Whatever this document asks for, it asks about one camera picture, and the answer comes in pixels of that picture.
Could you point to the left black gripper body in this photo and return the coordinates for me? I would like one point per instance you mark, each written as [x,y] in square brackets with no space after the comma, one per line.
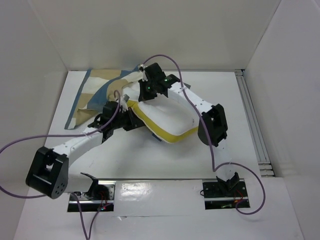
[122,120]

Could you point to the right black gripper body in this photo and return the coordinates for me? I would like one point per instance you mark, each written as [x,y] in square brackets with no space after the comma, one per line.
[144,90]

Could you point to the white pillow yellow edge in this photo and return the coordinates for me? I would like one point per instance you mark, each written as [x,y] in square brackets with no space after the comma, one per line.
[165,118]

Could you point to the blue beige checked pillowcase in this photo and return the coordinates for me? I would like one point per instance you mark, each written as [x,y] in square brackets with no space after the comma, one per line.
[96,89]

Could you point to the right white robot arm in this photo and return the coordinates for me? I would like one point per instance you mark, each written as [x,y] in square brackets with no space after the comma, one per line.
[212,125]

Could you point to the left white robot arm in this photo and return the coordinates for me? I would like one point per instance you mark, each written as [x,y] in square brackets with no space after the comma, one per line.
[49,171]

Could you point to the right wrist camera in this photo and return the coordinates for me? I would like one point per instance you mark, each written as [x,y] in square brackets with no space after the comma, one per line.
[153,72]

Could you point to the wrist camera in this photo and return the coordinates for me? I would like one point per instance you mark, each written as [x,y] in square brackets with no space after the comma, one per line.
[153,72]
[124,102]

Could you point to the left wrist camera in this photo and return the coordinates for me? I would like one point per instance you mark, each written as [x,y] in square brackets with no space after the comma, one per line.
[124,102]

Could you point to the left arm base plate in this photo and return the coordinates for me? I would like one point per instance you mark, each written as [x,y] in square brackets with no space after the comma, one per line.
[98,197]

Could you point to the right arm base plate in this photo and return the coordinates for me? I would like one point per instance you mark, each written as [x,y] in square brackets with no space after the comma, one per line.
[216,199]

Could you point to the aluminium frame rail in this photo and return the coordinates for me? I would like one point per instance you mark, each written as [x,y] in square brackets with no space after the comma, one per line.
[265,166]

